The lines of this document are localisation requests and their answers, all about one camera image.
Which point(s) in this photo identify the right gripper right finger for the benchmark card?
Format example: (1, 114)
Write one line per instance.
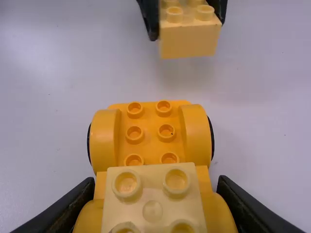
(250, 208)

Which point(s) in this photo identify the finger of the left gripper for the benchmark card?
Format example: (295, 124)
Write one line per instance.
(221, 9)
(150, 19)

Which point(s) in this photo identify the yellow toy car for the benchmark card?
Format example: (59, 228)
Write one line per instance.
(150, 145)

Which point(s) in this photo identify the pale yellow toy brick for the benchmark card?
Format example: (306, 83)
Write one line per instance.
(189, 36)

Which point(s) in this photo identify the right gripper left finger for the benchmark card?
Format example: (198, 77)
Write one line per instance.
(68, 206)

